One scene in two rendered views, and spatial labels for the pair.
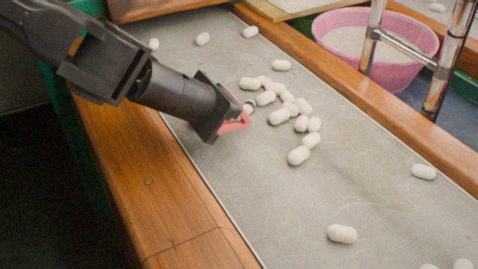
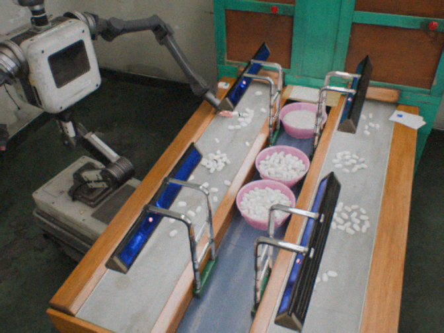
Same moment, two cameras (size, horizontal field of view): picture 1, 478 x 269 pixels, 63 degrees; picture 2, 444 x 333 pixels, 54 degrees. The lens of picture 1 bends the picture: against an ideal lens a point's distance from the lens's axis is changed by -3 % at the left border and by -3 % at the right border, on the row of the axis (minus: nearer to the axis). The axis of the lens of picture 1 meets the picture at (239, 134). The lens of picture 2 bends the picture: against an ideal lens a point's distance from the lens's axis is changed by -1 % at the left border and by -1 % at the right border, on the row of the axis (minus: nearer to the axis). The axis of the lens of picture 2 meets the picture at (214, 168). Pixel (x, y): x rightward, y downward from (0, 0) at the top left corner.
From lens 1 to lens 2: 211 cm
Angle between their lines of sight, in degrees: 40
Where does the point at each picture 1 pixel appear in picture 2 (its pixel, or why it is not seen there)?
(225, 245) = (197, 129)
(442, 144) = (257, 141)
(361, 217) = (224, 142)
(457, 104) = (306, 150)
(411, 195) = (238, 146)
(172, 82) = (210, 97)
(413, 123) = (260, 135)
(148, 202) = (195, 117)
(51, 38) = (191, 80)
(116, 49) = (199, 86)
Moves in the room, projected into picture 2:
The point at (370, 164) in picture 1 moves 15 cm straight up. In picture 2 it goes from (242, 138) to (242, 115)
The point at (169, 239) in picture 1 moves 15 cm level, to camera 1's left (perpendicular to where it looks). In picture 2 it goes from (191, 123) to (176, 113)
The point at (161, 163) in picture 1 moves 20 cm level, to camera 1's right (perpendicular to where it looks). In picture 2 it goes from (205, 113) to (228, 128)
